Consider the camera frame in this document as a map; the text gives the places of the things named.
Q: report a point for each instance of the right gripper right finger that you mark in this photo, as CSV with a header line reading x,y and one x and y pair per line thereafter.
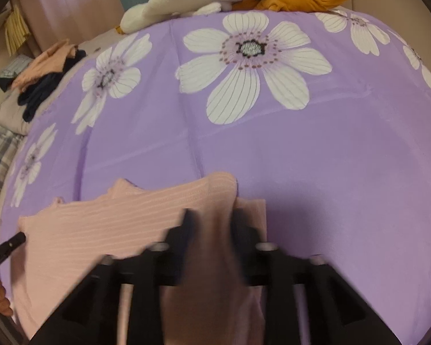
x,y
306,300

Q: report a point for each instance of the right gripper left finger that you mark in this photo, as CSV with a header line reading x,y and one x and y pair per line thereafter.
x,y
90,312

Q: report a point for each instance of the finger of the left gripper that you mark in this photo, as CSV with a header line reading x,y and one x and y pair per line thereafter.
x,y
7,247

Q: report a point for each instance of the pink knit sweater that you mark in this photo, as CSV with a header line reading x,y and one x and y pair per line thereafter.
x,y
211,306

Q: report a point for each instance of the grey pillow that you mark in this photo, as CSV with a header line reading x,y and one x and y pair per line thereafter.
x,y
11,115

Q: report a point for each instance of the folded dark navy garment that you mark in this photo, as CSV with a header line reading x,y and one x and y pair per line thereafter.
x,y
36,93

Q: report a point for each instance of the purple floral bed sheet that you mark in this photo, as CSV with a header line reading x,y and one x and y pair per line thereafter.
x,y
326,117

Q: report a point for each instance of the striped blue pillow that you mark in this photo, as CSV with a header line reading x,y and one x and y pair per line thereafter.
x,y
10,72

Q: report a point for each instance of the folded peach garment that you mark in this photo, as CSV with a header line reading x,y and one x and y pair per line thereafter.
x,y
51,60

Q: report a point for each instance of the yellow hanging cloth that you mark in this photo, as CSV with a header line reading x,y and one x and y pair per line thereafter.
x,y
16,31

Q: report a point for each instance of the pink and blue curtain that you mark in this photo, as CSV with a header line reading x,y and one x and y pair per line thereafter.
x,y
51,21

